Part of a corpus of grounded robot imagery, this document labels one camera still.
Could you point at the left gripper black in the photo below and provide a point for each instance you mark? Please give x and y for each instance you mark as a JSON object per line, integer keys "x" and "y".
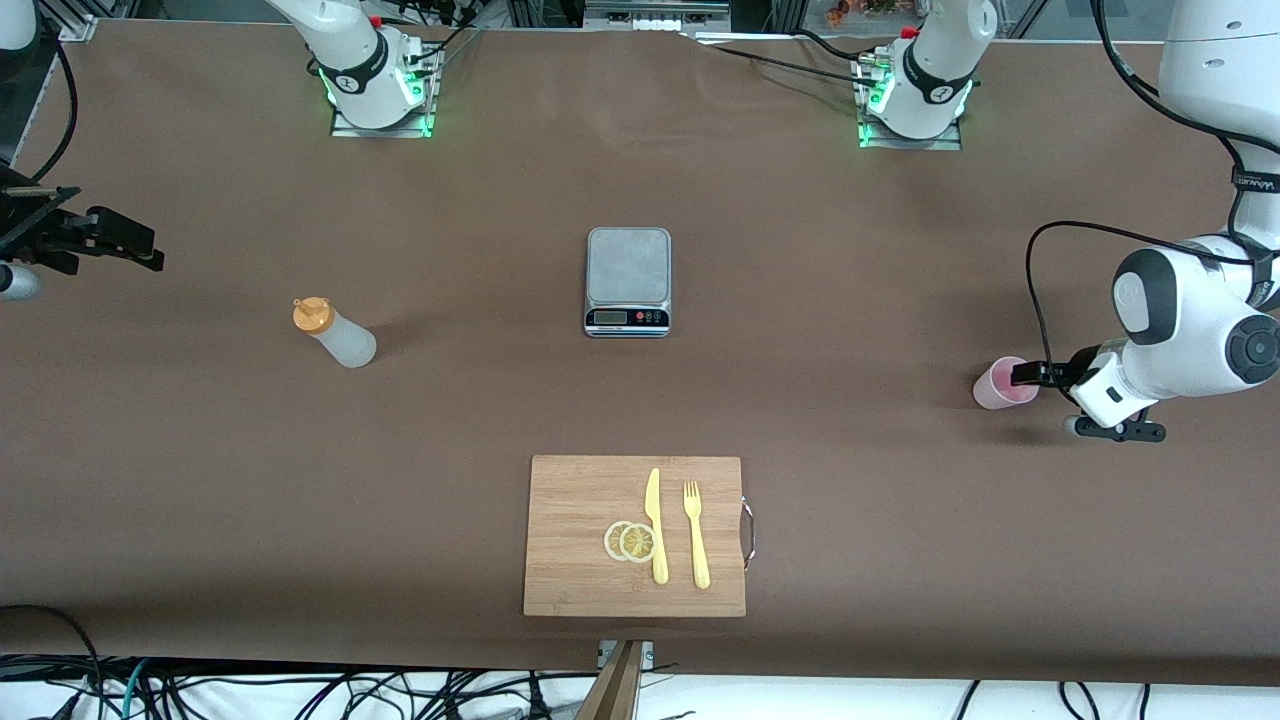
{"x": 1066, "y": 371}

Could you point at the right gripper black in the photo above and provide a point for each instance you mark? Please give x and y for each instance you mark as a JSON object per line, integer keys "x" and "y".
{"x": 38, "y": 228}

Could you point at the pink plastic cup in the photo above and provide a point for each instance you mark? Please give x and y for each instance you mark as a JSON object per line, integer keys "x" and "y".
{"x": 995, "y": 388}

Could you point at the translucent sauce bottle orange cap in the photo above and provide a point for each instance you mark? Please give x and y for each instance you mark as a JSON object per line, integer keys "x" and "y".
{"x": 340, "y": 338}

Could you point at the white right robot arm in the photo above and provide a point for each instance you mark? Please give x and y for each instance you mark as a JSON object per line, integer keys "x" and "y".
{"x": 360, "y": 70}

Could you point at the brown table cover sheet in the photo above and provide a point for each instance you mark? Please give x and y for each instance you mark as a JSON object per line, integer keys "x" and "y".
{"x": 300, "y": 520}

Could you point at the yellow plastic fork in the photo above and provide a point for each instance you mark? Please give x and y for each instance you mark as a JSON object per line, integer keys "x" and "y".
{"x": 698, "y": 545}

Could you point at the yellow plastic knife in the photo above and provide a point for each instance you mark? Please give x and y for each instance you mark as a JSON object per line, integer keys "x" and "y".
{"x": 657, "y": 540}

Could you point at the silver digital kitchen scale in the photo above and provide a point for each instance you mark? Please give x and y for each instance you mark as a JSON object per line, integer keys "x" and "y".
{"x": 628, "y": 270}

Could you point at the lemon slice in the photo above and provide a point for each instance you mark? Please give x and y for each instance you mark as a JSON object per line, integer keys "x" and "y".
{"x": 611, "y": 540}
{"x": 638, "y": 543}

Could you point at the wooden cutting board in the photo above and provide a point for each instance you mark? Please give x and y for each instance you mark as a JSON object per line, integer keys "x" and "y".
{"x": 575, "y": 540}

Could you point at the white power strip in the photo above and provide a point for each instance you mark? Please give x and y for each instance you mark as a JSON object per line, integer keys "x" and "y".
{"x": 650, "y": 23}

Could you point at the small metal bracket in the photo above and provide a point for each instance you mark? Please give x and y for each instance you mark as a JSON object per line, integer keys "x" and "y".
{"x": 648, "y": 652}

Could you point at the wooden post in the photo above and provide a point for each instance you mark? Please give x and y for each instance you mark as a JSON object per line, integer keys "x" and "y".
{"x": 615, "y": 695}

